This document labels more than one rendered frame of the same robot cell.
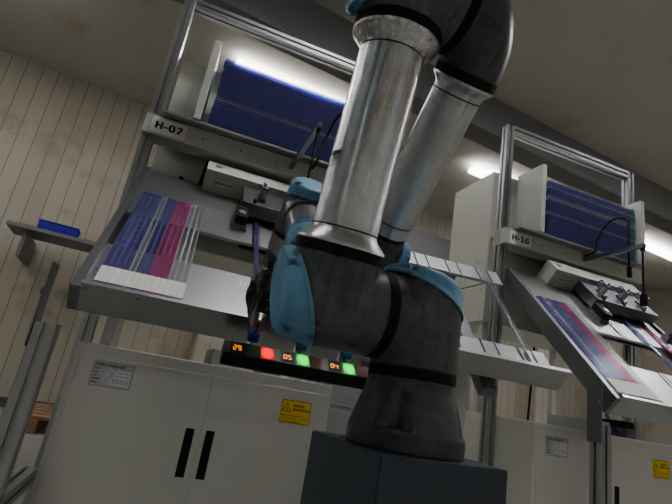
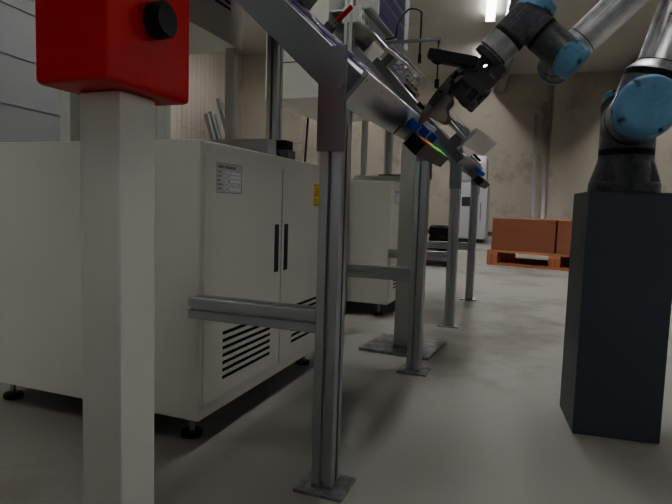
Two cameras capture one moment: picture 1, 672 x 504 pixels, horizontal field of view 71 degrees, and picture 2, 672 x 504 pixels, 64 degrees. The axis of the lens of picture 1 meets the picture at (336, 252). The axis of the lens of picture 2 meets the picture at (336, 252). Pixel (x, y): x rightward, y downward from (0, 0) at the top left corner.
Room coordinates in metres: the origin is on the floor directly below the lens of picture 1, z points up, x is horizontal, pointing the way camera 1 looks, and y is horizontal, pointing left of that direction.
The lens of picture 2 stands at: (0.40, 1.26, 0.50)
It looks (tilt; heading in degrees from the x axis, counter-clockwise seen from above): 5 degrees down; 308
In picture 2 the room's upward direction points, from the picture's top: 2 degrees clockwise
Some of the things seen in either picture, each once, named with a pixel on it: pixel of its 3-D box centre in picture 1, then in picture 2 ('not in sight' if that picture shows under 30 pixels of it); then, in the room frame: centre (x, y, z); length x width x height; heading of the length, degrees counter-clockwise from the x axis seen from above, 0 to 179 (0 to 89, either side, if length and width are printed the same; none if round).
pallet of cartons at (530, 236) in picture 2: not in sight; (561, 243); (1.82, -4.02, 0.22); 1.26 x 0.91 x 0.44; 14
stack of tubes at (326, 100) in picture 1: (283, 122); not in sight; (1.55, 0.28, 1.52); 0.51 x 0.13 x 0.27; 108
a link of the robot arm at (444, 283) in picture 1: (413, 319); (629, 119); (0.64, -0.12, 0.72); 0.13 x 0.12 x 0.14; 109
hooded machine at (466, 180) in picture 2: not in sight; (470, 198); (4.03, -6.86, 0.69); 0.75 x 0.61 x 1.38; 113
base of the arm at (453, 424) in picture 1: (407, 408); (624, 171); (0.64, -0.13, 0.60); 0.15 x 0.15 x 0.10
